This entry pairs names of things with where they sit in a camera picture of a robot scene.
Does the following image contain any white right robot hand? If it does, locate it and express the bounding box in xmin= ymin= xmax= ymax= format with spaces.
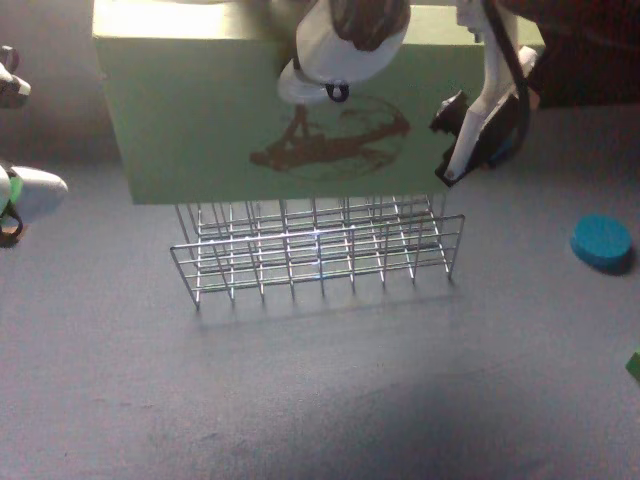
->
xmin=277 ymin=0 xmax=542 ymax=189

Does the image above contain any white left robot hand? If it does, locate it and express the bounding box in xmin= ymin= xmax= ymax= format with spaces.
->
xmin=0 ymin=164 xmax=69 ymax=237

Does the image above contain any light green book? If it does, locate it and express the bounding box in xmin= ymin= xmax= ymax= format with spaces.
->
xmin=91 ymin=0 xmax=547 ymax=206

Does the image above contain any blue round block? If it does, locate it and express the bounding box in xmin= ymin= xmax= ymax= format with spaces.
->
xmin=569 ymin=213 xmax=634 ymax=274

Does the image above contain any silver wire file rack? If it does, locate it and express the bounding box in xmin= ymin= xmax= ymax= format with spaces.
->
xmin=169 ymin=192 xmax=466 ymax=311

